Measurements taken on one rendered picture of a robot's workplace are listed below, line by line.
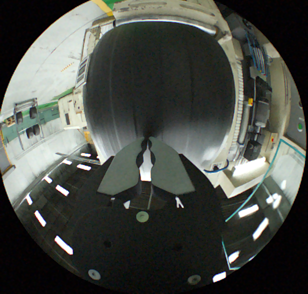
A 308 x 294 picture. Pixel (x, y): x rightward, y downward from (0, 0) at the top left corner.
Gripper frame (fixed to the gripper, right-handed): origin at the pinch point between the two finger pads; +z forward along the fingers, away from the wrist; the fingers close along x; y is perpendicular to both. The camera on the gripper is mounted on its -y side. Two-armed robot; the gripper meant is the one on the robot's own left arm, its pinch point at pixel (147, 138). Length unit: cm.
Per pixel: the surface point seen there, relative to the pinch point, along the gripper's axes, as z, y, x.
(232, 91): 2.3, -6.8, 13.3
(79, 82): 3.9, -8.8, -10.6
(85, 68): 4.1, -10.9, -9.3
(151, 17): 18.5, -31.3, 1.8
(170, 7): 16.9, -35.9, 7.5
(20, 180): 12, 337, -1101
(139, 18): 18.6, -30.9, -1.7
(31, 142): 334, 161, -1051
